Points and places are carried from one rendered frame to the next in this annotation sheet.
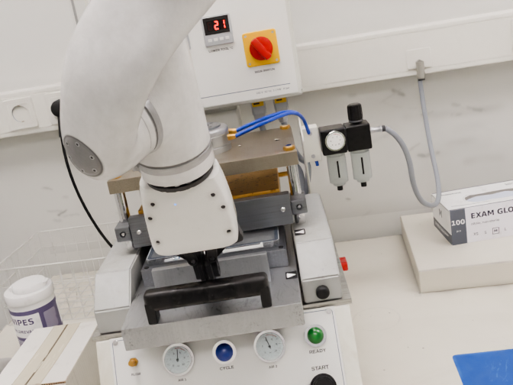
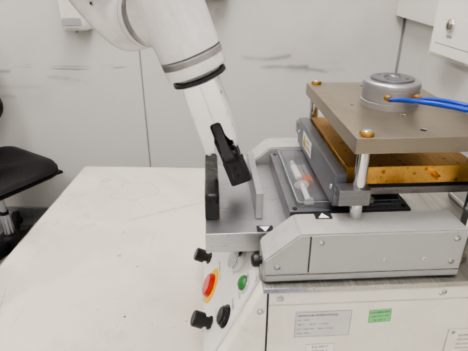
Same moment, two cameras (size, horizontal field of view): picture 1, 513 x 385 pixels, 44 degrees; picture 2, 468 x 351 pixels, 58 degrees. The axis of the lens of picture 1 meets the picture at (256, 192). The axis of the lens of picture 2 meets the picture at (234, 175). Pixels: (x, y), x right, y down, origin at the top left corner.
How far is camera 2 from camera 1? 83 cm
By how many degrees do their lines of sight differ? 77
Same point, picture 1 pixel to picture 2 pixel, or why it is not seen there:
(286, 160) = (351, 142)
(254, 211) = (323, 170)
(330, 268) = (270, 251)
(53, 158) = not seen: outside the picture
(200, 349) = not seen: hidden behind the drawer
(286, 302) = (209, 226)
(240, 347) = not seen: hidden behind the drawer
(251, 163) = (339, 125)
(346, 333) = (248, 306)
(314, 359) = (235, 295)
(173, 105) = (138, 14)
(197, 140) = (164, 52)
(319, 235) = (309, 227)
